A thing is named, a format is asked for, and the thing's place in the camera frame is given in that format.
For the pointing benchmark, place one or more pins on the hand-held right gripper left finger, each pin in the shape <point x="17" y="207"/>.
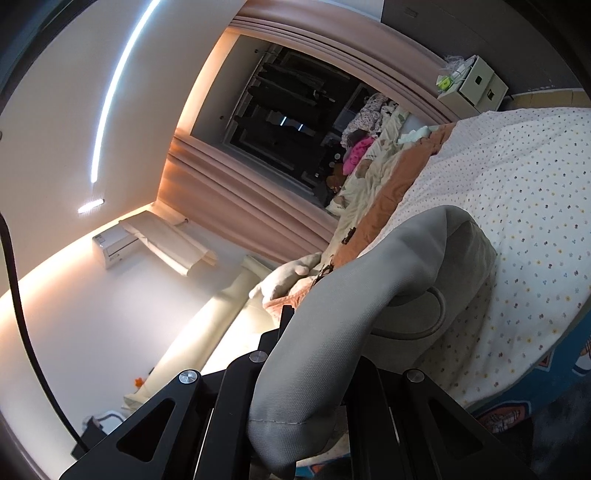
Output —
<point x="221" y="415"/>

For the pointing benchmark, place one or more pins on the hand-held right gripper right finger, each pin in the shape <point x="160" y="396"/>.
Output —
<point x="415" y="438"/>

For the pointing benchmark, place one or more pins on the pale grey zip jacket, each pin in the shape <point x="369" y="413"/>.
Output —
<point x="332" y="295"/>

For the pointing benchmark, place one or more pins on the printed clothes pile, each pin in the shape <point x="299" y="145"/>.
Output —
<point x="369" y="115"/>

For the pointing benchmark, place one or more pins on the cream padded headboard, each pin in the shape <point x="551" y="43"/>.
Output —
<point x="207" y="332"/>

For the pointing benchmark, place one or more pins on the black box device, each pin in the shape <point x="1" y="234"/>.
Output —
<point x="92" y="434"/>

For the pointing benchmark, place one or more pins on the grey plush toy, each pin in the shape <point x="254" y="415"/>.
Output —
<point x="281" y="277"/>

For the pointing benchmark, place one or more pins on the white hanging cloth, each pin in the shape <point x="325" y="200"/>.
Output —
<point x="175" y="249"/>

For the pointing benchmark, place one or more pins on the white air conditioner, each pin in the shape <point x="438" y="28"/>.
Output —
<point x="113" y="249"/>

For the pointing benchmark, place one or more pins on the black hair clip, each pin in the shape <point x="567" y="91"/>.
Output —
<point x="348" y="235"/>

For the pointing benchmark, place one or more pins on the pink curtain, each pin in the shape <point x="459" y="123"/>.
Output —
<point x="240" y="198"/>
<point x="346" y="50"/>

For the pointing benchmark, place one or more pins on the round ceiling spotlight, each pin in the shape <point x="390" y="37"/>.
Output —
<point x="91" y="206"/>

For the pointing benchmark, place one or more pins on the brown quilt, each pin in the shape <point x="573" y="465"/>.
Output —
<point x="392" y="184"/>

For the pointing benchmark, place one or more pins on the white dotted blanket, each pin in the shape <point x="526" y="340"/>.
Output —
<point x="531" y="207"/>

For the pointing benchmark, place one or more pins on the brown teddy bear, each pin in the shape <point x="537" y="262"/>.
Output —
<point x="334" y="177"/>

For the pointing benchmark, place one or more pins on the pale green printed quilt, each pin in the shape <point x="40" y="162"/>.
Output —
<point x="369" y="177"/>

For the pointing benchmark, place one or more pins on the pink plush toy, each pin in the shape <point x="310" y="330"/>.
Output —
<point x="358" y="154"/>

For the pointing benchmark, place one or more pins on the dark window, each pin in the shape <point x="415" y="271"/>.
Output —
<point x="277" y="115"/>

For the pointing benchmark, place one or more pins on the ceiling light strip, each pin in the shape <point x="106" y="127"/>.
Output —
<point x="111" y="101"/>

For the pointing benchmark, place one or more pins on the white drawer nightstand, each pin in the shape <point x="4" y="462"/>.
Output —
<point x="475" y="87"/>

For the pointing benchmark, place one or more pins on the small green object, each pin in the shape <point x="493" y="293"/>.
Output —
<point x="444" y="83"/>

